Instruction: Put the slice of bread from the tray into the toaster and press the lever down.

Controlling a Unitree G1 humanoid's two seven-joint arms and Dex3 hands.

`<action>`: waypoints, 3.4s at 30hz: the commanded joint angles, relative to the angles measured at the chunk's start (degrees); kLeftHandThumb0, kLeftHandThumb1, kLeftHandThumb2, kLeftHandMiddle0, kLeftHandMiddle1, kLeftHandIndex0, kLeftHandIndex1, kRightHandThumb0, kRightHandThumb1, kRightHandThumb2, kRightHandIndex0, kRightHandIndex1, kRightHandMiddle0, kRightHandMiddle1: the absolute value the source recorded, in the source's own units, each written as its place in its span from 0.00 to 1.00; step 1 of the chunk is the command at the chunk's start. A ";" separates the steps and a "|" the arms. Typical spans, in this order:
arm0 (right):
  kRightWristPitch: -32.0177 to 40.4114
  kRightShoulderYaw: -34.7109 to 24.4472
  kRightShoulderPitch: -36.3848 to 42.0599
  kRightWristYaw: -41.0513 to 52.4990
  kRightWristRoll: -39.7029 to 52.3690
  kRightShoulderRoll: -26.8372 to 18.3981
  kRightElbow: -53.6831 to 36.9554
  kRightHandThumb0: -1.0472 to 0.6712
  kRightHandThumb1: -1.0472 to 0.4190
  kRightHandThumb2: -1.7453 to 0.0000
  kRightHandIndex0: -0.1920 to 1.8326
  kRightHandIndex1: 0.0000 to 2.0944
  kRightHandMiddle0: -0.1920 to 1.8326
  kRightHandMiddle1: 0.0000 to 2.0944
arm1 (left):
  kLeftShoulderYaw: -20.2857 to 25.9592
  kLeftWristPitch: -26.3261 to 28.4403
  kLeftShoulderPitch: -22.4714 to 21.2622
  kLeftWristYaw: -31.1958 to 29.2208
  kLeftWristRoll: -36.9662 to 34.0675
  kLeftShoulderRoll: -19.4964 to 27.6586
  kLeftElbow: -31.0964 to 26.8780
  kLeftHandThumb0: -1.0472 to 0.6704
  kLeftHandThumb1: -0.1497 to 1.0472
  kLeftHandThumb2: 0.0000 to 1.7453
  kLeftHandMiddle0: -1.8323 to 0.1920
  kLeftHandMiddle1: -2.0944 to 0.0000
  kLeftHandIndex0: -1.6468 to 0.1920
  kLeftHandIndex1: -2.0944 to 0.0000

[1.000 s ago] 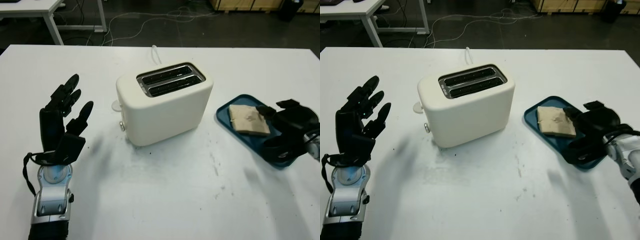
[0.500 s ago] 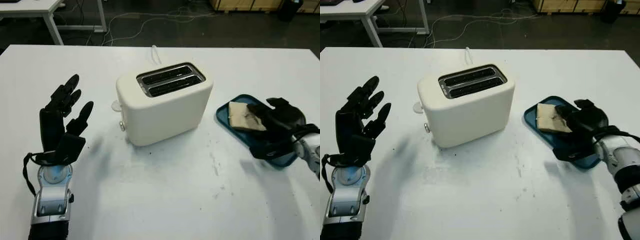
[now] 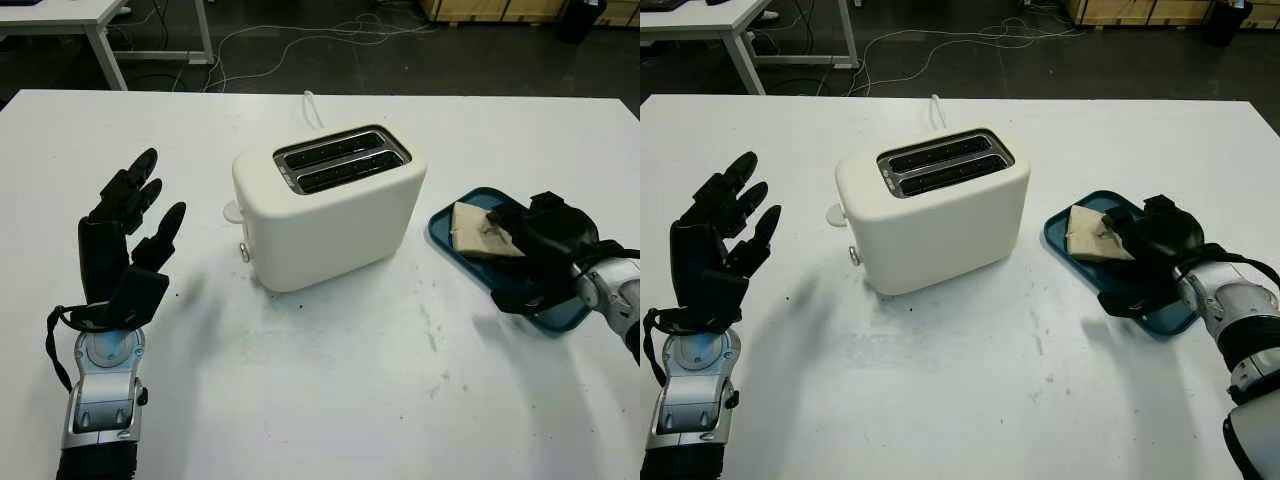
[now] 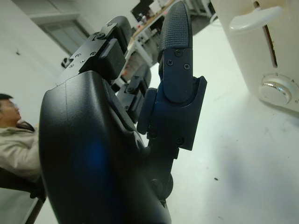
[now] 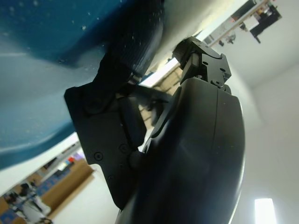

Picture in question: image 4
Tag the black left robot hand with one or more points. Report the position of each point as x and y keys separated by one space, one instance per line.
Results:
x=93 y=151

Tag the white two-slot toaster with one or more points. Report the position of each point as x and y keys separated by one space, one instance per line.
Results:
x=247 y=58

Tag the silver toaster dial knob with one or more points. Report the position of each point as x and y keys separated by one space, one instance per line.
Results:
x=275 y=92

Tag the white toaster lever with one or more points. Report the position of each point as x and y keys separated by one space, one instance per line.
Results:
x=252 y=23

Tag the person in beige jacket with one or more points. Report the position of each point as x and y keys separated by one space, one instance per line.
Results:
x=18 y=149

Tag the black office chair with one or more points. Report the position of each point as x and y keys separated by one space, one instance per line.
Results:
x=18 y=184

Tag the grey framed window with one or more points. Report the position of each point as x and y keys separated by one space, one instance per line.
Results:
x=65 y=35

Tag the cluttered workbench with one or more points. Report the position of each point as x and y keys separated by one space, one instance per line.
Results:
x=149 y=32

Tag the black monitor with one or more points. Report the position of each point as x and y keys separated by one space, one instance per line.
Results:
x=142 y=10

